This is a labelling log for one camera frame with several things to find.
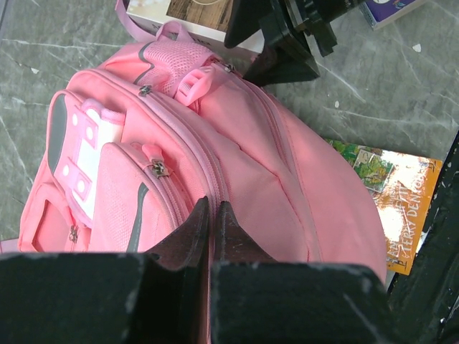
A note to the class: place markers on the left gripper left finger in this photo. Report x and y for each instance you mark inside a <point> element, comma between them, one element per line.
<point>159,296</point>

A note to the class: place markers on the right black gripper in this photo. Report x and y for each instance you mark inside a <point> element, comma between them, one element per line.
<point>285,26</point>

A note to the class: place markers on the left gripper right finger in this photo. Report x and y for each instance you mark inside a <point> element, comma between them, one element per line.
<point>255,299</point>

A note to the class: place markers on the pink student backpack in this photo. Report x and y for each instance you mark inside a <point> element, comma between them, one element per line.
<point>134,143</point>

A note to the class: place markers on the white coffee cover book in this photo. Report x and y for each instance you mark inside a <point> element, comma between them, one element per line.
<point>206,21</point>

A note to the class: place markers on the purple book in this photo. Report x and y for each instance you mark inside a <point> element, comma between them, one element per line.
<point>379,13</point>

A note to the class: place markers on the orange treehouse book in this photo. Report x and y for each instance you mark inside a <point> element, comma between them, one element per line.
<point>402,187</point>

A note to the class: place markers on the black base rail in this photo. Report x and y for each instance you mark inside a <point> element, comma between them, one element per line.
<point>425,302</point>

